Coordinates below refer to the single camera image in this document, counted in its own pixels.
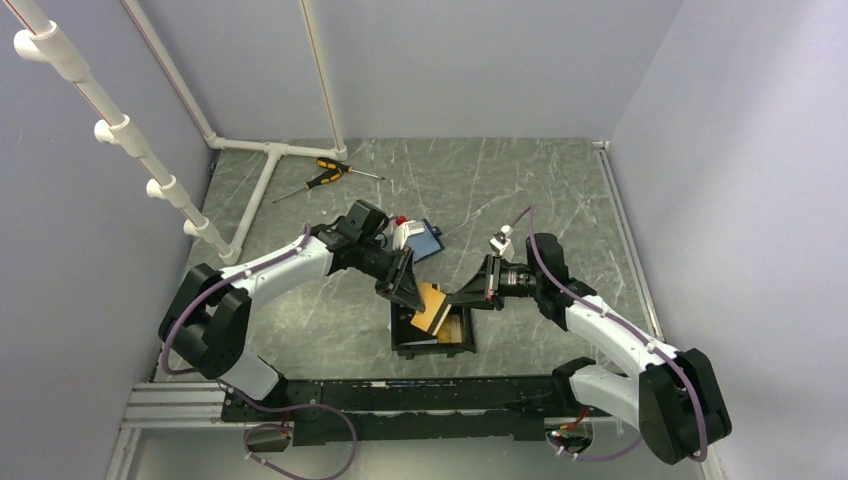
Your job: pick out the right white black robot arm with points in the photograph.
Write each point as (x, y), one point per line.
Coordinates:
(670, 396)

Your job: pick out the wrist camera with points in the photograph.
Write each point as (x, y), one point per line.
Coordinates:
(402, 229)
(501, 243)

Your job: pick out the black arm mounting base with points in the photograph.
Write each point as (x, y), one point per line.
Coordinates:
(522, 408)

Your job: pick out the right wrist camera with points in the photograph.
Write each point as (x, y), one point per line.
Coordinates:
(501, 243)

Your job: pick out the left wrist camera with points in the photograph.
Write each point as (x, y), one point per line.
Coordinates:
(402, 229)

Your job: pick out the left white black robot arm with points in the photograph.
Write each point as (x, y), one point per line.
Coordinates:
(207, 322)

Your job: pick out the aluminium rail frame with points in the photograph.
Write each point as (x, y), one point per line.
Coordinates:
(671, 397)

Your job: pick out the yellow black screwdriver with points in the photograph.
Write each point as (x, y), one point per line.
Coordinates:
(328, 176)
(332, 164)

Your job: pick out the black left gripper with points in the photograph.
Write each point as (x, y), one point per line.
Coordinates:
(406, 291)

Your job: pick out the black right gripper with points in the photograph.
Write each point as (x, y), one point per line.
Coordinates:
(478, 291)

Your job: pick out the black plastic card tray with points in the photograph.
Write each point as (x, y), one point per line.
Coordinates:
(408, 342)

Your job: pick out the white pvc pipe frame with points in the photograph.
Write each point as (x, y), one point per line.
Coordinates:
(41, 40)

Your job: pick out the blue leather card holder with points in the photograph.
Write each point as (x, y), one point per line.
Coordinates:
(427, 243)

